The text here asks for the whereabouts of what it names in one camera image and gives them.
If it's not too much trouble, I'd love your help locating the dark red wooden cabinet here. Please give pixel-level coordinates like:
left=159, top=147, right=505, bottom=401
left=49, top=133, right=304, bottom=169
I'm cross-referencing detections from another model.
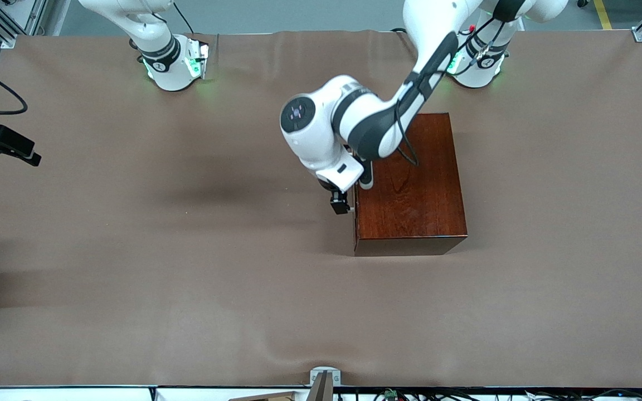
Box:
left=353, top=113, right=468, bottom=257

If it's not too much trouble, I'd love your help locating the brown table mat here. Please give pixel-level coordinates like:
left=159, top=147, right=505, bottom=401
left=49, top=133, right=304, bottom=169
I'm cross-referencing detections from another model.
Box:
left=0, top=29, right=642, bottom=389

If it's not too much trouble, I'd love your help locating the light wooden strip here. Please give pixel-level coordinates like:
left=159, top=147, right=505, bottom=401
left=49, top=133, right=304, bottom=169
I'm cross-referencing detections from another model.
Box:
left=229, top=391, right=299, bottom=401

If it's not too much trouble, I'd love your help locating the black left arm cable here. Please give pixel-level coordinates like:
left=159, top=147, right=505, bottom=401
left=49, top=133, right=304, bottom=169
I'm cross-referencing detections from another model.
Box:
left=395, top=11, right=503, bottom=168

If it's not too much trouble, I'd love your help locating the grey table clamp bracket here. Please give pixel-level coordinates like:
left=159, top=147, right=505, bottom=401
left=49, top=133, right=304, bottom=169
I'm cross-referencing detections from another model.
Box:
left=310, top=366, right=341, bottom=386

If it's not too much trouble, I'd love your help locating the dark camera stand post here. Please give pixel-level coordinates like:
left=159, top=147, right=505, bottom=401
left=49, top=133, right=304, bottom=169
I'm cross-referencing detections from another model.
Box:
left=306, top=372, right=334, bottom=401

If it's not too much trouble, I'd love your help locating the black right base cable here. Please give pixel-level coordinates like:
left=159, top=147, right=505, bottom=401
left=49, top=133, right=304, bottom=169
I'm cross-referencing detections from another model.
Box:
left=173, top=0, right=199, bottom=34

